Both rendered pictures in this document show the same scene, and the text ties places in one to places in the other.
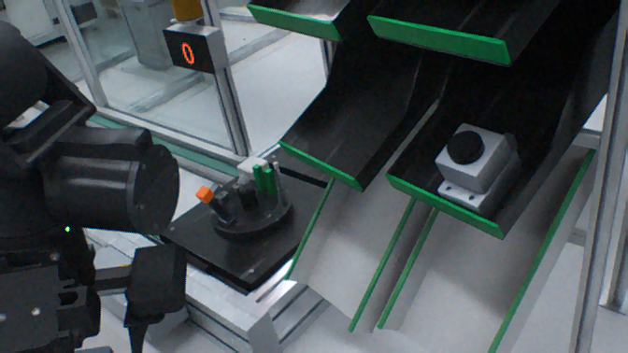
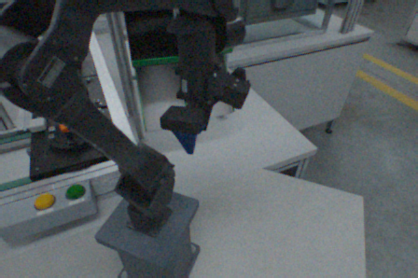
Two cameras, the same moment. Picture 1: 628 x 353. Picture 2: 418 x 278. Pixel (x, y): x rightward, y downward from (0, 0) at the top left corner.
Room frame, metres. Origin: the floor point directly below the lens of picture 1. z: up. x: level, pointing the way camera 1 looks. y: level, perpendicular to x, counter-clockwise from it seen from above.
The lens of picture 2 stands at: (0.17, 0.58, 1.51)
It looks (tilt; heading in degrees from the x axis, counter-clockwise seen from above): 41 degrees down; 289
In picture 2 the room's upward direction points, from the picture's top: straight up
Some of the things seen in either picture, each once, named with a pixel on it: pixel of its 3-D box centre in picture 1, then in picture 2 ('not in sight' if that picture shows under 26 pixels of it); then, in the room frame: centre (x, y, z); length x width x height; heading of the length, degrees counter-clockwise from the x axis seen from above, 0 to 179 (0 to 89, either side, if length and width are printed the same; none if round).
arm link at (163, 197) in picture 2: not in sight; (142, 185); (0.37, 0.33, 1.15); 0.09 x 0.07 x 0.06; 162
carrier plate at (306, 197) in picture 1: (254, 218); (75, 139); (0.75, 0.11, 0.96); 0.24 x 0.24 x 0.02; 43
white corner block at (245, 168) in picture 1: (254, 171); (38, 127); (0.89, 0.11, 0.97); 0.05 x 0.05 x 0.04; 43
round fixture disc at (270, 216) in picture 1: (251, 210); (73, 134); (0.75, 0.11, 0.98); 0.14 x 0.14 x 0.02
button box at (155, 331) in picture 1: (129, 289); (49, 209); (0.67, 0.33, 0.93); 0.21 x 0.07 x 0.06; 43
